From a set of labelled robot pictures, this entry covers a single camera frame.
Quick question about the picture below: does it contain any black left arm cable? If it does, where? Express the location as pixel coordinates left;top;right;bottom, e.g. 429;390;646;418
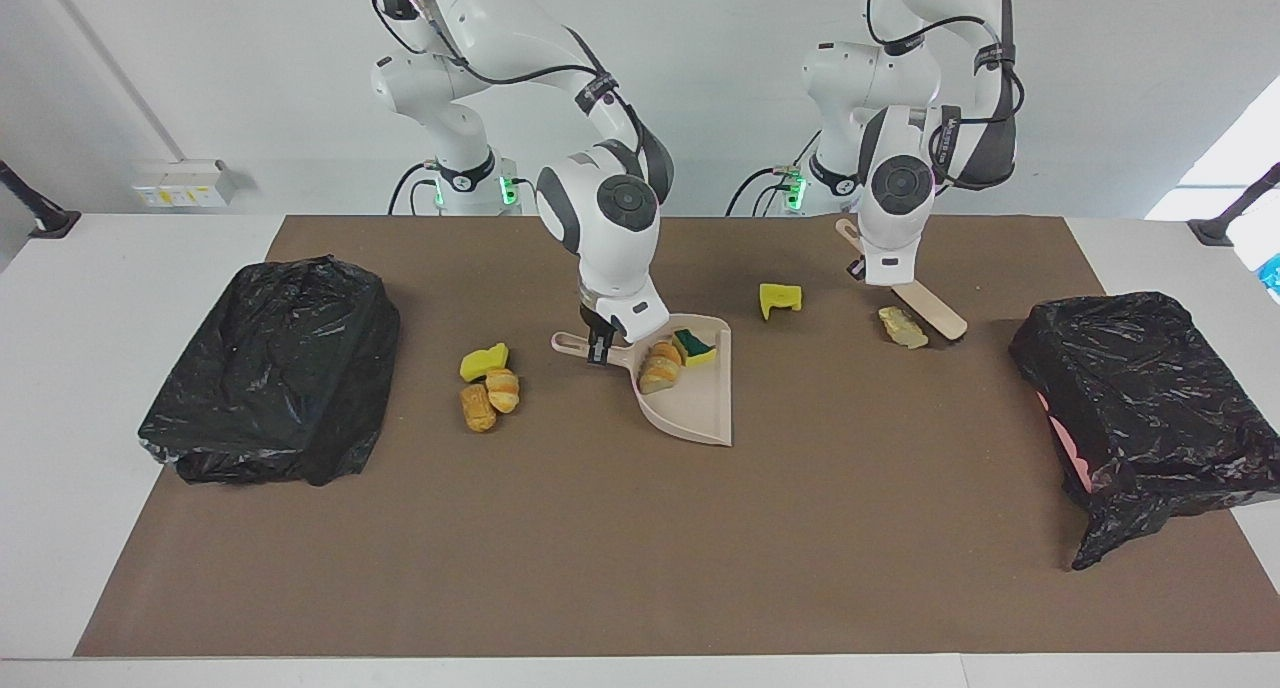
865;0;1026;189

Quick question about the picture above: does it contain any plain yellow sponge piece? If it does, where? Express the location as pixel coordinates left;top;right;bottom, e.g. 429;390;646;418
459;343;510;383

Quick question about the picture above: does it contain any brown paper table mat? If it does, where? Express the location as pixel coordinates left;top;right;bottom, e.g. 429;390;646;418
75;215;1280;659

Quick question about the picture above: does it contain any striped bread loaf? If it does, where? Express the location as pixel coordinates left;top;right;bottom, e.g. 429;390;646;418
878;306;930;351

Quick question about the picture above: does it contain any pink bin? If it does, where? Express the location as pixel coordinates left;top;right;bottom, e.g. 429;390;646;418
1040;393;1096;494

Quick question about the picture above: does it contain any black base cable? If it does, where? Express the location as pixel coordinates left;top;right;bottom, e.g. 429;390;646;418
388;160;441;216
725;165;801;216

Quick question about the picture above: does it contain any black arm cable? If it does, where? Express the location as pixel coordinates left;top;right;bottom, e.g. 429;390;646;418
370;0;651;169
865;0;1026;189

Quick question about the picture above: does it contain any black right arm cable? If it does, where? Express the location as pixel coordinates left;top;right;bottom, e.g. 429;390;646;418
370;0;651;169

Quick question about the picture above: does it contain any white wall outlet box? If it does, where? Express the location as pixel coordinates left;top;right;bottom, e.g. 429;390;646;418
133;160;237;209

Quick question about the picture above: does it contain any brown bread roll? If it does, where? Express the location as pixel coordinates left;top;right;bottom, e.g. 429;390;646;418
460;384;498;434

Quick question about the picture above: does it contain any beige hand brush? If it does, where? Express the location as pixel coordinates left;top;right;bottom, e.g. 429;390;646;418
835;218;970;344

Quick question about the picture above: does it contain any black plastic trash bag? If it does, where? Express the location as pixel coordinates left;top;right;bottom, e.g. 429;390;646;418
1008;290;1280;572
138;255;402;487

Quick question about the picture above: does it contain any large striped croissant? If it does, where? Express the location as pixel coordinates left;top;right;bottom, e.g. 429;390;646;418
638;340;686;396

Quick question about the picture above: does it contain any beige plastic dustpan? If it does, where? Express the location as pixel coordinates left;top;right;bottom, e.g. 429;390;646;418
551;313;734;448

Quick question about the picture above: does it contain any black camera stand clamp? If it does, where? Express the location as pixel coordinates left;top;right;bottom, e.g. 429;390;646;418
0;158;81;240
1188;163;1280;248

